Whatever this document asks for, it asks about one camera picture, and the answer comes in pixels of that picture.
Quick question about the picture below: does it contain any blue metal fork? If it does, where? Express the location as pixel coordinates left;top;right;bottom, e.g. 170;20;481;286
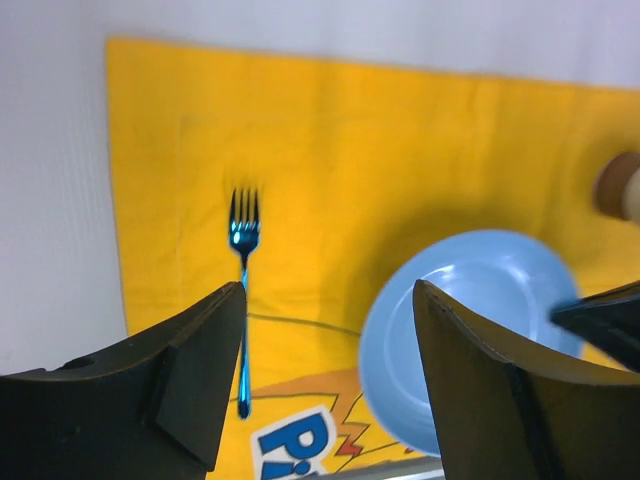
228;187;262;420

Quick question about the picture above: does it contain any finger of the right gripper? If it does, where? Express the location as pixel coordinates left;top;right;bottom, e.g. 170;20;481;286
551;281;639;373

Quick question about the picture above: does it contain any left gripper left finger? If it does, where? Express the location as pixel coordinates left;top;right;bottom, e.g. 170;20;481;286
1;282;246;479

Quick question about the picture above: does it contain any blue plastic plate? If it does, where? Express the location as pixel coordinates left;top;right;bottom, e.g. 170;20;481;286
358;229;585;457

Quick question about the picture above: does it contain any yellow Pikachu placemat cloth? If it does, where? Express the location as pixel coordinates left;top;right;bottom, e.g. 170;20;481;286
106;37;639;479

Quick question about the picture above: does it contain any metal cup with paper sleeve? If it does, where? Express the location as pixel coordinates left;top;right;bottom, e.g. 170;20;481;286
593;151;639;225

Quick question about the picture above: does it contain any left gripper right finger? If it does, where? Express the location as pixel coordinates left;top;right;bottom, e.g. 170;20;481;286
413;280;639;479

